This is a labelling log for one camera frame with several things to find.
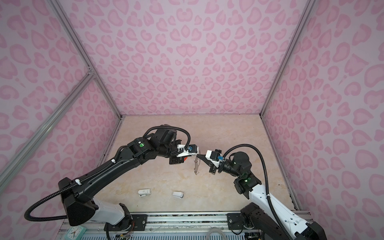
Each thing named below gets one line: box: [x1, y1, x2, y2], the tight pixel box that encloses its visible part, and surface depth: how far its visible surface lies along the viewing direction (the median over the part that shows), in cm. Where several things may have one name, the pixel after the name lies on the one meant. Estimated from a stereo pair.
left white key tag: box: [138, 189, 152, 198], surface depth 82 cm
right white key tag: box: [172, 191, 184, 199], surface depth 83 cm
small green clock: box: [64, 225, 87, 240], surface depth 70 cm
